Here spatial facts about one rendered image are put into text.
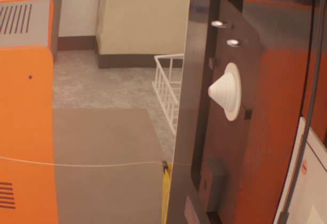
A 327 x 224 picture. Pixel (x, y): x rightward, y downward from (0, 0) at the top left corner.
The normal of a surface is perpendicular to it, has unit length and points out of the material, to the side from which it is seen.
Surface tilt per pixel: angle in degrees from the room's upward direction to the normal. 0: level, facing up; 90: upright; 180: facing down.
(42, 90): 90
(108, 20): 90
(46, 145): 90
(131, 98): 0
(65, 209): 0
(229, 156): 90
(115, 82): 0
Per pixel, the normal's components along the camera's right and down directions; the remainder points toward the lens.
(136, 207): 0.09, -0.91
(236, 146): -0.98, 0.00
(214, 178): 0.19, 0.42
